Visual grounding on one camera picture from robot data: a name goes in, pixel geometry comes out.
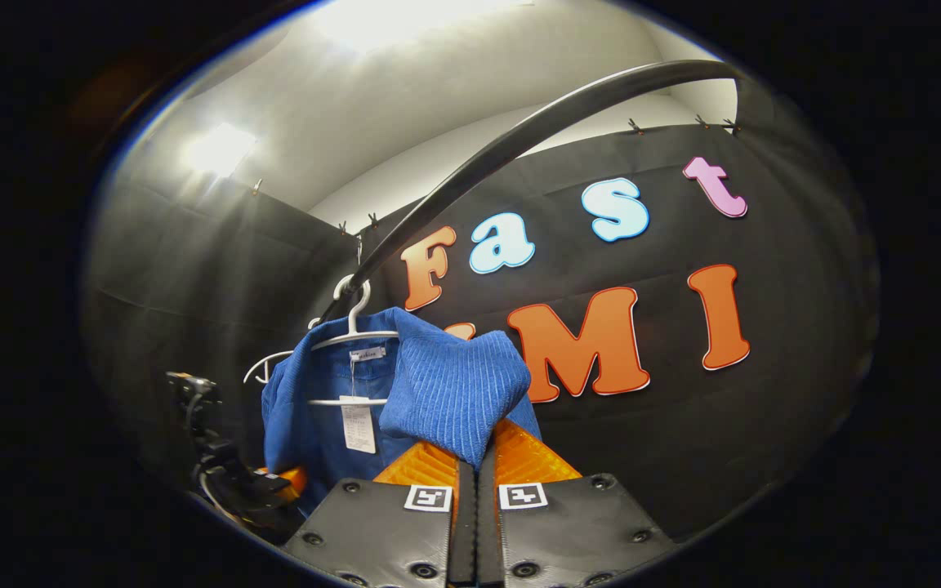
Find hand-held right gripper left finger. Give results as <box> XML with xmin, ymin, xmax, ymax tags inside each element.
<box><xmin>281</xmin><ymin>441</ymin><xmax>478</xmax><ymax>588</ymax></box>

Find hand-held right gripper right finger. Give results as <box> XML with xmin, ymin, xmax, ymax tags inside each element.
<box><xmin>477</xmin><ymin>418</ymin><xmax>677</xmax><ymax>588</ymax></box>

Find blue corduroy jacket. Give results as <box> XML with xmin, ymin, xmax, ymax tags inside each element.
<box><xmin>261</xmin><ymin>306</ymin><xmax>543</xmax><ymax>519</ymax></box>

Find white plastic hanger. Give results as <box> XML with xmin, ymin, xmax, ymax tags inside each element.
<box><xmin>243</xmin><ymin>318</ymin><xmax>320</xmax><ymax>385</ymax></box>
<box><xmin>309</xmin><ymin>274</ymin><xmax>400</xmax><ymax>408</ymax></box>

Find ceiling light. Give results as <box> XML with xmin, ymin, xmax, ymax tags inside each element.
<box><xmin>185</xmin><ymin>122</ymin><xmax>259</xmax><ymax>179</ymax></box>

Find black clothes rail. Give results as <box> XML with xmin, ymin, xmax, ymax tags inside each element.
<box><xmin>317</xmin><ymin>59</ymin><xmax>753</xmax><ymax>326</ymax></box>

